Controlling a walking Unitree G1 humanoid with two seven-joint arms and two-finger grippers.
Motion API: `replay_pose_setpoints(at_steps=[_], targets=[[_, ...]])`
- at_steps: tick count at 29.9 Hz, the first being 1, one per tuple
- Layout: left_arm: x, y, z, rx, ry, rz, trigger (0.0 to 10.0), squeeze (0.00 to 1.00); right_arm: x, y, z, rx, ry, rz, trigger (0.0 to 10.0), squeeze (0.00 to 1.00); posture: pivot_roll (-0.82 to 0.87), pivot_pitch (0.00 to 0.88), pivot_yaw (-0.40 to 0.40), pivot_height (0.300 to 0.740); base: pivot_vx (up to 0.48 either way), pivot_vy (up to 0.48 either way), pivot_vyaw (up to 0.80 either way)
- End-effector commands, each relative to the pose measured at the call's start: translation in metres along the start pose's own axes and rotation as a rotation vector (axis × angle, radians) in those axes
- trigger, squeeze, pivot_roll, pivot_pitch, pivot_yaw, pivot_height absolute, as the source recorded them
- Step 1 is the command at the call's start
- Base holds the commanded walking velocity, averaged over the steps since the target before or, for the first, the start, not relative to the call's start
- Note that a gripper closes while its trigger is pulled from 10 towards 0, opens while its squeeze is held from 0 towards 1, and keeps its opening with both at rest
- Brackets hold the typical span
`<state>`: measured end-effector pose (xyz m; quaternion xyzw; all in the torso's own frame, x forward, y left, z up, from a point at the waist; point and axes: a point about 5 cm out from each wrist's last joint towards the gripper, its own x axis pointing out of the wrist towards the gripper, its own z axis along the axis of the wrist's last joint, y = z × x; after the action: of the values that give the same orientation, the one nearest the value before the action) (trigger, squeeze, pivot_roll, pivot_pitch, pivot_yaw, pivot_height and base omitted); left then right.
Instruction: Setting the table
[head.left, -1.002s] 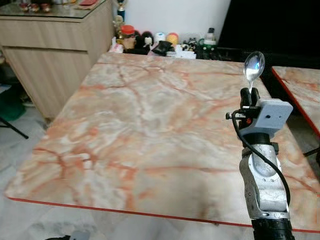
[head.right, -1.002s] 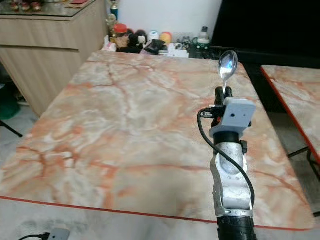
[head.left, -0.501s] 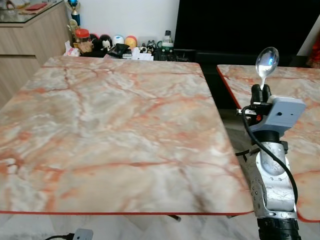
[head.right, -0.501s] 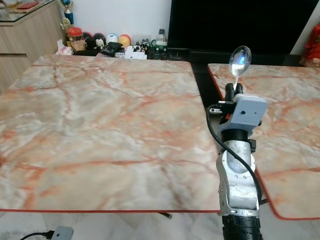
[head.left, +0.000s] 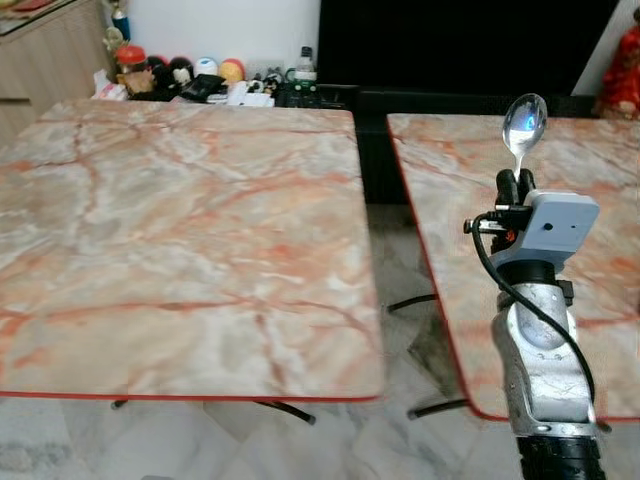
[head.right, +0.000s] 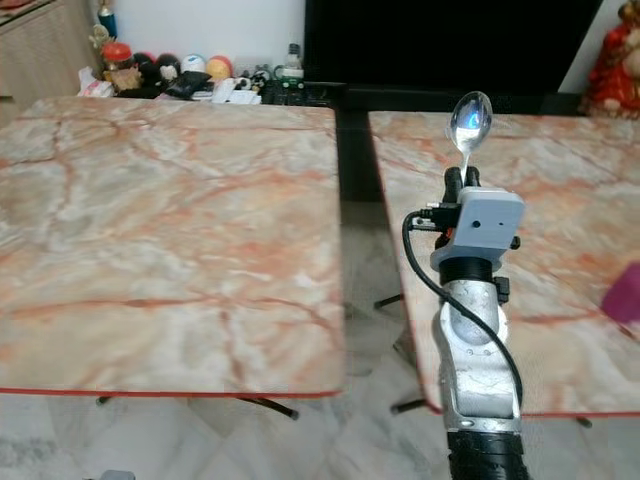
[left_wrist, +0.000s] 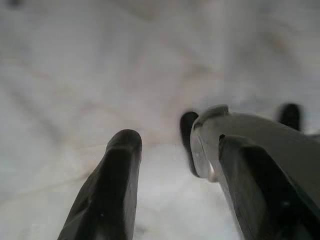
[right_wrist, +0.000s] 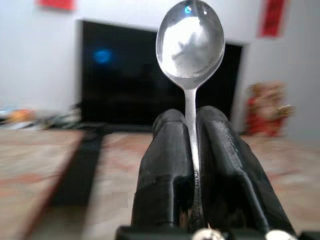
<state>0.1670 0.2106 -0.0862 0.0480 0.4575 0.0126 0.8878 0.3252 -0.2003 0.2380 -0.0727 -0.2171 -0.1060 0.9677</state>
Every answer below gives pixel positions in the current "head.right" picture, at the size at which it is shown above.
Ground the shiny metal spoon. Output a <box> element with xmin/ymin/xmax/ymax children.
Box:
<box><xmin>450</xmin><ymin>91</ymin><xmax>494</xmax><ymax>182</ymax></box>

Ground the marble pattern table red rim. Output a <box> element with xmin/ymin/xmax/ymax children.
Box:
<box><xmin>368</xmin><ymin>110</ymin><xmax>640</xmax><ymax>429</ymax></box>

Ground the black television screen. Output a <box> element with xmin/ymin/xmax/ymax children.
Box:
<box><xmin>304</xmin><ymin>0</ymin><xmax>607</xmax><ymax>93</ymax></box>

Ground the red seated figurine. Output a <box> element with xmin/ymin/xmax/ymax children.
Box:
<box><xmin>584</xmin><ymin>0</ymin><xmax>640</xmax><ymax>120</ymax></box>

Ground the pink object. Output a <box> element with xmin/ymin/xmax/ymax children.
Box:
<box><xmin>602</xmin><ymin>261</ymin><xmax>640</xmax><ymax>324</ymax></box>

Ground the green black device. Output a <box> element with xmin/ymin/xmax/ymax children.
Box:
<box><xmin>259</xmin><ymin>77</ymin><xmax>307</xmax><ymax>105</ymax></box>

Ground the clear plastic bottle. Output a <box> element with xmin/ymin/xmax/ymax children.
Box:
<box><xmin>281</xmin><ymin>43</ymin><xmax>305</xmax><ymax>80</ymax></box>

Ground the light wooden cabinet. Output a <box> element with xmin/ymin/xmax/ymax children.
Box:
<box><xmin>0</xmin><ymin>0</ymin><xmax>103</xmax><ymax>99</ymax></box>

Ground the pink white packet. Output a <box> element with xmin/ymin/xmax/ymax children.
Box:
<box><xmin>77</xmin><ymin>67</ymin><xmax>117</xmax><ymax>99</ymax></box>

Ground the small white box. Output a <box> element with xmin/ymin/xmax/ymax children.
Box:
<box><xmin>214</xmin><ymin>78</ymin><xmax>262</xmax><ymax>105</ymax></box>

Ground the orange yellow round toy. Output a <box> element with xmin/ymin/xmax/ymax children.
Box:
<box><xmin>206</xmin><ymin>56</ymin><xmax>235</xmax><ymax>82</ymax></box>

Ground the red lid jar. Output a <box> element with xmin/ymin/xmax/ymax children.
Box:
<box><xmin>101</xmin><ymin>41</ymin><xmax>135</xmax><ymax>94</ymax></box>

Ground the large marble pattern folding table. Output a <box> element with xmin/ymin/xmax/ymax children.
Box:
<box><xmin>0</xmin><ymin>96</ymin><xmax>348</xmax><ymax>419</ymax></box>

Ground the blue gold standing figurine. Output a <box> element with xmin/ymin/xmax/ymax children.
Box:
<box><xmin>94</xmin><ymin>0</ymin><xmax>119</xmax><ymax>47</ymax></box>

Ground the black round doll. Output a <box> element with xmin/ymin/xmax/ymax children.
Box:
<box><xmin>156</xmin><ymin>52</ymin><xmax>184</xmax><ymax>84</ymax></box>
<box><xmin>133</xmin><ymin>52</ymin><xmax>158</xmax><ymax>87</ymax></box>

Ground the black pouch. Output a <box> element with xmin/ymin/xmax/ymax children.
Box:
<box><xmin>164</xmin><ymin>71</ymin><xmax>212</xmax><ymax>99</ymax></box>

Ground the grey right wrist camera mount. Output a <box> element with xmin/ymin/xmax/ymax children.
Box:
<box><xmin>430</xmin><ymin>187</ymin><xmax>527</xmax><ymax>273</ymax></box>

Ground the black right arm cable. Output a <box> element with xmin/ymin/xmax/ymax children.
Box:
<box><xmin>402</xmin><ymin>210</ymin><xmax>525</xmax><ymax>409</ymax></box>

